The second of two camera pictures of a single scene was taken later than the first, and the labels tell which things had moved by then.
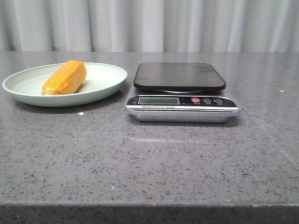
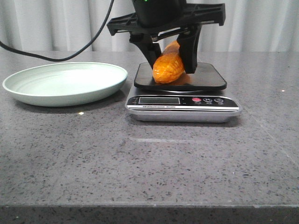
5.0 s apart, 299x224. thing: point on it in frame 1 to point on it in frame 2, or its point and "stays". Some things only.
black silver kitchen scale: [181, 92] stays
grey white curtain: [149, 25] stays
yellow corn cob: [66, 80] to [170, 65]
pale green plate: [26, 85] stays
